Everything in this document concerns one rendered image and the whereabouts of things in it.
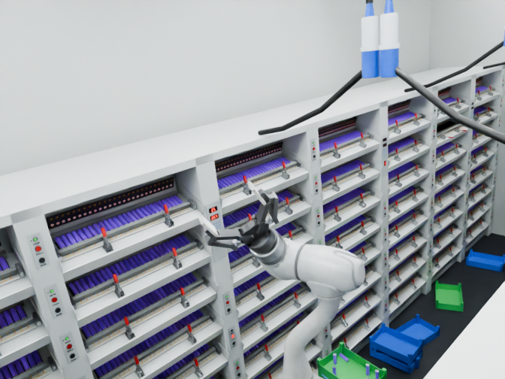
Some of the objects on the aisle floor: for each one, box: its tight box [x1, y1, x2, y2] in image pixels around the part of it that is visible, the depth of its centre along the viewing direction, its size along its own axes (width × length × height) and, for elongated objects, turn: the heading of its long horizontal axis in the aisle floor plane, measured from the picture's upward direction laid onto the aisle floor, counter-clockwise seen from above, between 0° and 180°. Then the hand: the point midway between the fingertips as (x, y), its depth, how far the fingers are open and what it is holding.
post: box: [171, 149, 246, 379], centre depth 206 cm, size 20×9×178 cm, turn 60°
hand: (228, 204), depth 91 cm, fingers open, 13 cm apart
